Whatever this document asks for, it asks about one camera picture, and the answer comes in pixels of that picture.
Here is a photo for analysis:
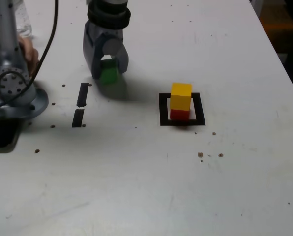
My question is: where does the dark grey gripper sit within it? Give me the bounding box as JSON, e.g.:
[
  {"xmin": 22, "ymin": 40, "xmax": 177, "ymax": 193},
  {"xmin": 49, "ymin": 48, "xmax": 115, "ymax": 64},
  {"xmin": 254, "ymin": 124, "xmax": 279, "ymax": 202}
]
[{"xmin": 82, "ymin": 22, "xmax": 130, "ymax": 80}]

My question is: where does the green cube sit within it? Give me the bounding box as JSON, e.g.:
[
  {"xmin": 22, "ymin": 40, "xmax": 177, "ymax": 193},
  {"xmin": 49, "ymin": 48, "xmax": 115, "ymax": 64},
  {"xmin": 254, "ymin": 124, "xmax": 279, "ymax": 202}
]
[{"xmin": 99, "ymin": 58, "xmax": 120, "ymax": 86}]

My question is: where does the yellow cube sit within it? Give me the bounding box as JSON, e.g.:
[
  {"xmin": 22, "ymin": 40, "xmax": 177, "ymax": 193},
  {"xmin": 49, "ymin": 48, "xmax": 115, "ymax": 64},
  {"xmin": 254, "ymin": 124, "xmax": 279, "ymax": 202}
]
[{"xmin": 170, "ymin": 82, "xmax": 193, "ymax": 112}]

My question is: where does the red cube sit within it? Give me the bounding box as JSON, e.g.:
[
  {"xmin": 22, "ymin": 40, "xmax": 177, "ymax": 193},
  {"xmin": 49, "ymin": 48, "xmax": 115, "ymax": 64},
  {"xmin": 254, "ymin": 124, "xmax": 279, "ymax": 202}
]
[{"xmin": 170, "ymin": 108, "xmax": 190, "ymax": 121}]

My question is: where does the black tape square outline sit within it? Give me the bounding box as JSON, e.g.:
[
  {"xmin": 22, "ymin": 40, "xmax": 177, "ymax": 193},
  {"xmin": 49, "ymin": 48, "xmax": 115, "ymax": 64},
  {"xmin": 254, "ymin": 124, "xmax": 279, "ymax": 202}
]
[{"xmin": 158, "ymin": 92, "xmax": 207, "ymax": 127}]

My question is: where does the person's hand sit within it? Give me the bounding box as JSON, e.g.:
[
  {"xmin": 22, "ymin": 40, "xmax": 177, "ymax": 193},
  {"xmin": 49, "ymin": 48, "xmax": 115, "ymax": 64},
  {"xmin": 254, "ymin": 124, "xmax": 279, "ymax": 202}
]
[{"xmin": 17, "ymin": 36, "xmax": 41, "ymax": 77}]

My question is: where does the black tape strip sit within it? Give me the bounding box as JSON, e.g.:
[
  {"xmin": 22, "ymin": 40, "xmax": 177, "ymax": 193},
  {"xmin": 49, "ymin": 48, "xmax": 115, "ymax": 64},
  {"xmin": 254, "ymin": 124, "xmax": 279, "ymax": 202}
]
[{"xmin": 71, "ymin": 82, "xmax": 90, "ymax": 128}]

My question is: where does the black mounting plate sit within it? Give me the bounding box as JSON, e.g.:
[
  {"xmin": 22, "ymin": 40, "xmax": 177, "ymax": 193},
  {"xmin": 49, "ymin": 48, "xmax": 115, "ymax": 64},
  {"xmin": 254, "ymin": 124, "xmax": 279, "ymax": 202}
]
[{"xmin": 0, "ymin": 117, "xmax": 21, "ymax": 154}]

